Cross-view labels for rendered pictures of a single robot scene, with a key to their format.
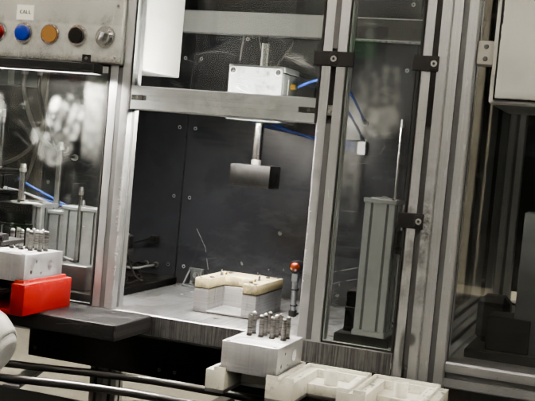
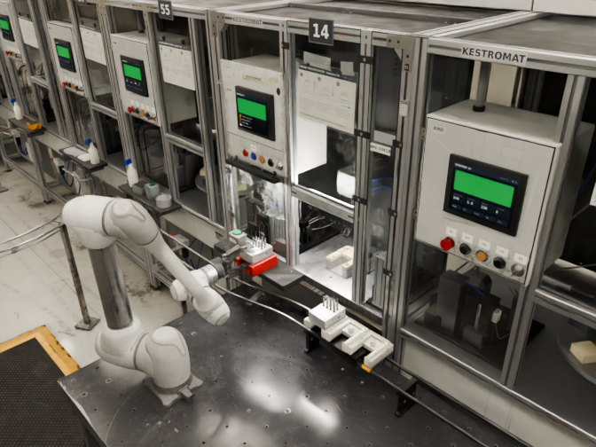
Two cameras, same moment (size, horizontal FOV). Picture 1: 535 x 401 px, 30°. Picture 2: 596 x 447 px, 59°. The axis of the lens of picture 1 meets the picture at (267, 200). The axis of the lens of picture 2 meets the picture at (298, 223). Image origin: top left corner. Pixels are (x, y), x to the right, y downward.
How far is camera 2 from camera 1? 1.28 m
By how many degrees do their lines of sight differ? 36
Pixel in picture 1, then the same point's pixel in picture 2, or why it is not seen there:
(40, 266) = (261, 255)
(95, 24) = (276, 160)
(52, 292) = (267, 263)
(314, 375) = (348, 324)
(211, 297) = (333, 264)
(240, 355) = (314, 318)
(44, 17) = (259, 152)
